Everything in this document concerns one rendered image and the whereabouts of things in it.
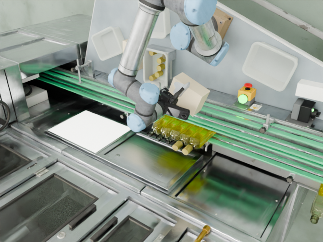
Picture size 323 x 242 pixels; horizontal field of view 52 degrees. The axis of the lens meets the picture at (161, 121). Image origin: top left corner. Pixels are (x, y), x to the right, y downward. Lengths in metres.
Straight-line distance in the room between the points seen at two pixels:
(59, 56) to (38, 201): 1.07
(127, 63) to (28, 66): 1.10
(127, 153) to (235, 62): 0.75
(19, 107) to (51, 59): 0.38
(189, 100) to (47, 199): 0.80
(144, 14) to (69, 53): 1.31
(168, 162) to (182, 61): 0.58
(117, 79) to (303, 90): 0.84
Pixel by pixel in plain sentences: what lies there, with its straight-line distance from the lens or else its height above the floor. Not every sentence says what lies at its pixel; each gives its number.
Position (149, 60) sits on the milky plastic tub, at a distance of 1.99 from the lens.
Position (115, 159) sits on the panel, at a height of 1.28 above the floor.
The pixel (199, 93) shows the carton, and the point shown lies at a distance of 1.46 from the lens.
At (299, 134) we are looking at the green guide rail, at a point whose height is 0.91.
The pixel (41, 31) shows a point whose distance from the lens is 2.84.
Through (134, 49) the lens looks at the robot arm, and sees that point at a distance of 1.21.
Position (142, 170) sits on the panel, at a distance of 1.67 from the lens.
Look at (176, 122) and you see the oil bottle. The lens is 1.77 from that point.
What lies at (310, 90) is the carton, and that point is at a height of 0.81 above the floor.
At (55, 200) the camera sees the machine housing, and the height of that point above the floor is 1.64.
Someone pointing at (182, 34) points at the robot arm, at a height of 1.07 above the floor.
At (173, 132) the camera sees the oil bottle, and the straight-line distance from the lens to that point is 1.68.
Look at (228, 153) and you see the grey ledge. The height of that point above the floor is 0.88.
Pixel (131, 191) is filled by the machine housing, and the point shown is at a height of 1.40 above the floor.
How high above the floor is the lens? 2.28
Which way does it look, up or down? 45 degrees down
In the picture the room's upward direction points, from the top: 125 degrees counter-clockwise
